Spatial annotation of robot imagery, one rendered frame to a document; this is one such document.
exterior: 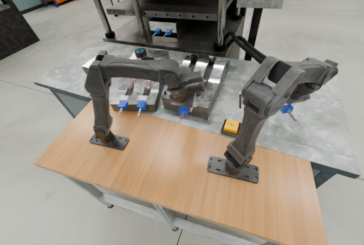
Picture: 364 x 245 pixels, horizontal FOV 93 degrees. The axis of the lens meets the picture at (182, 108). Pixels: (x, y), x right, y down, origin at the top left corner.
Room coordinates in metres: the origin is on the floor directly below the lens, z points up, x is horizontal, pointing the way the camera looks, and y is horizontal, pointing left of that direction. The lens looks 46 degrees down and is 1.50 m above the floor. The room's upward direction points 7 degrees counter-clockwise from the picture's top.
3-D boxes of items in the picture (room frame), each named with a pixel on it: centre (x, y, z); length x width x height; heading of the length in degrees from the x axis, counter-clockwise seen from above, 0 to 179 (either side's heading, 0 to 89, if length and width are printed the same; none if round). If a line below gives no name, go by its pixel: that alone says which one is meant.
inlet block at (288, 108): (0.48, -0.46, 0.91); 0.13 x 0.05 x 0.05; 2
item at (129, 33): (1.91, -0.04, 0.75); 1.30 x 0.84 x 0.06; 61
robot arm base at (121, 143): (0.52, 0.38, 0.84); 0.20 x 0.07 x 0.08; 68
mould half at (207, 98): (0.85, -0.13, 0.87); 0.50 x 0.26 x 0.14; 151
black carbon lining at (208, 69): (0.84, -0.12, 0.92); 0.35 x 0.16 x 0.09; 151
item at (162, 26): (1.82, -0.04, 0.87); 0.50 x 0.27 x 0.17; 151
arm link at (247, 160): (0.30, -0.18, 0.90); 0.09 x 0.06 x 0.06; 26
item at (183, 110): (0.53, -0.01, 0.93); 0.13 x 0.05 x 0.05; 156
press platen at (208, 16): (1.95, -0.06, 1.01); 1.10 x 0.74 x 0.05; 61
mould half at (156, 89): (0.95, 0.22, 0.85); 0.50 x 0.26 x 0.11; 168
